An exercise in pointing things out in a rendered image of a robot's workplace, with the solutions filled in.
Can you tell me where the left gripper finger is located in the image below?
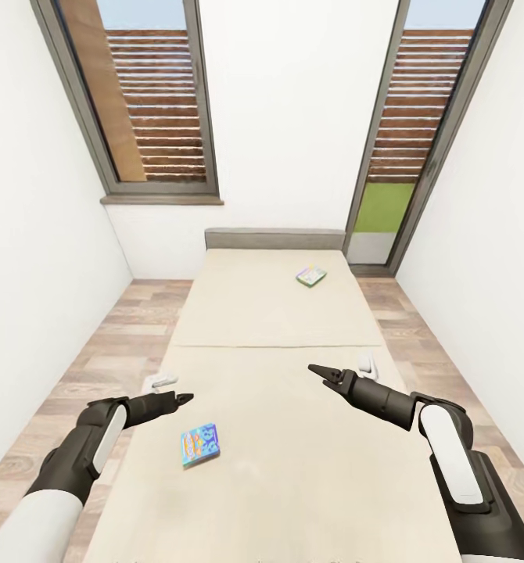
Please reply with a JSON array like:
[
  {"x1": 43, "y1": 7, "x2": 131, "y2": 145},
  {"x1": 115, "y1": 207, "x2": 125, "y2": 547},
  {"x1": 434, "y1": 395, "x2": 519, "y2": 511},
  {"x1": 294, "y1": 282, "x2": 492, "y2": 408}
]
[{"x1": 175, "y1": 393, "x2": 194, "y2": 408}]

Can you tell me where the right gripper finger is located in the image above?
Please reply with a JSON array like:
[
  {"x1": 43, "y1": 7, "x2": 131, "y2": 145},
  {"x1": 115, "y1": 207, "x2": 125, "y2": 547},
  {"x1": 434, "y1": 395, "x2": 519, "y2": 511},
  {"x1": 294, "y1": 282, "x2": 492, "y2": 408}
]
[
  {"x1": 322, "y1": 379, "x2": 341, "y2": 393},
  {"x1": 307, "y1": 364, "x2": 346, "y2": 385}
]

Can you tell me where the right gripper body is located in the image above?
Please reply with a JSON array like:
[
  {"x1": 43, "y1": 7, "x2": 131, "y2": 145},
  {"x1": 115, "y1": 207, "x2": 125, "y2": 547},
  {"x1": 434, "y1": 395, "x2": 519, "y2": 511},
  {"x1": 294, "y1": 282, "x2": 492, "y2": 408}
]
[{"x1": 339, "y1": 369, "x2": 392, "y2": 420}]

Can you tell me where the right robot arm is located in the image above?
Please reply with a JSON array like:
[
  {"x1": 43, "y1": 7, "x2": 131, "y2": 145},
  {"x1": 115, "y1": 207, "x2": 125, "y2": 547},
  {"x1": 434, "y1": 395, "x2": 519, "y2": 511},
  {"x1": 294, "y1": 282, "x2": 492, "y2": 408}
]
[{"x1": 307, "y1": 358, "x2": 524, "y2": 563}]

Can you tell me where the board game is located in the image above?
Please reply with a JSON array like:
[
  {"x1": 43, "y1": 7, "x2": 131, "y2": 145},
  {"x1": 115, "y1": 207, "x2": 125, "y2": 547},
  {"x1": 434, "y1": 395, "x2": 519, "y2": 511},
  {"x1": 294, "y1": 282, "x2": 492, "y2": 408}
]
[
  {"x1": 296, "y1": 265, "x2": 328, "y2": 287},
  {"x1": 181, "y1": 422, "x2": 221, "y2": 467}
]

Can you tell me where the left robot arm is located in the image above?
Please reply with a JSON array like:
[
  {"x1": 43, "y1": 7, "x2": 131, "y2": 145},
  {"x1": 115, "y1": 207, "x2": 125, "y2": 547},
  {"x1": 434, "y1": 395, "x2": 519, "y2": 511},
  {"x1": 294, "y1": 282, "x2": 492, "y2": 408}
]
[{"x1": 0, "y1": 371, "x2": 194, "y2": 563}]

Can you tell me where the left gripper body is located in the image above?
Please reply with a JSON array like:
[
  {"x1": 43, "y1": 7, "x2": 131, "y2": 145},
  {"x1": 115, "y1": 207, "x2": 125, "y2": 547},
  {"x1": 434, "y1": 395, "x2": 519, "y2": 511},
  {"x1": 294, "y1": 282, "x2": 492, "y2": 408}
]
[{"x1": 139, "y1": 390, "x2": 178, "y2": 423}]

